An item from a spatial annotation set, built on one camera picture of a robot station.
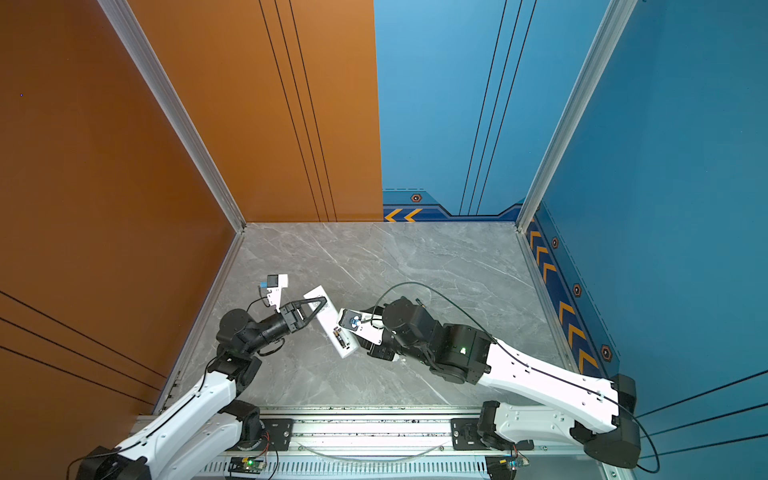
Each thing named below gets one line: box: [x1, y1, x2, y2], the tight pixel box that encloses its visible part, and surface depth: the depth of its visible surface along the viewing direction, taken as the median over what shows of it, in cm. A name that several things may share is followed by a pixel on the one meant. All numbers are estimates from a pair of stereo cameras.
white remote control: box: [303, 285, 359, 359], surface depth 72 cm
